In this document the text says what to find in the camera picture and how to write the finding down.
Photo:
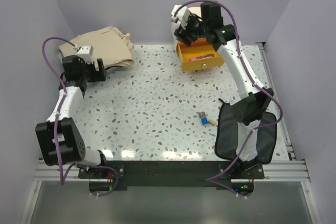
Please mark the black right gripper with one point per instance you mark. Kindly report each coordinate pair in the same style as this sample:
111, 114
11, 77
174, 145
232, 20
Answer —
181, 34

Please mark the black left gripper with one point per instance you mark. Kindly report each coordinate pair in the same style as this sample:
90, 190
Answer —
100, 75

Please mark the pink capped glitter tube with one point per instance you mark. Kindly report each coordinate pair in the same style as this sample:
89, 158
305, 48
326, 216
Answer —
202, 57

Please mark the yellow drawer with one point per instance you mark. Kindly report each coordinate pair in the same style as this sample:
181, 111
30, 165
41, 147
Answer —
198, 48

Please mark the cream round drawer organizer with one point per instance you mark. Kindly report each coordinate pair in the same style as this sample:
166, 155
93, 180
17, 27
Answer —
196, 10

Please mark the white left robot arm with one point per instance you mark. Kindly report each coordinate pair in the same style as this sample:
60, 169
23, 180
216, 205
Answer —
59, 138

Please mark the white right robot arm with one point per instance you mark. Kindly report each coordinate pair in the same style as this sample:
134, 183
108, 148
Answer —
244, 123

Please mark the beige cloth bag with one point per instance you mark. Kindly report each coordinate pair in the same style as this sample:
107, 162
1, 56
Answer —
110, 45

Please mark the blue grey small cylinder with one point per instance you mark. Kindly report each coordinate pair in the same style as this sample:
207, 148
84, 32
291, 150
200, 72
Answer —
202, 116

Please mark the dark grey cloth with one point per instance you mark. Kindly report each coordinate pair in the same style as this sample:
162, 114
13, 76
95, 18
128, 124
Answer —
227, 138

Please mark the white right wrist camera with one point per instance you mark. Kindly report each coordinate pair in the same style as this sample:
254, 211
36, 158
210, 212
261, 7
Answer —
180, 14

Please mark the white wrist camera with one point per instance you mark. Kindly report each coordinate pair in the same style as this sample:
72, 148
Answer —
85, 52
180, 14

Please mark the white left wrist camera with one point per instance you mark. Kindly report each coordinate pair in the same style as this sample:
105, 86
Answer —
85, 52

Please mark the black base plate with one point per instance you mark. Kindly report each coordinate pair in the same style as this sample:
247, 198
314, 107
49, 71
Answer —
127, 174

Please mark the aluminium front rail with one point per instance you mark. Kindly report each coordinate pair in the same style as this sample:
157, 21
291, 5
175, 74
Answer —
277, 171

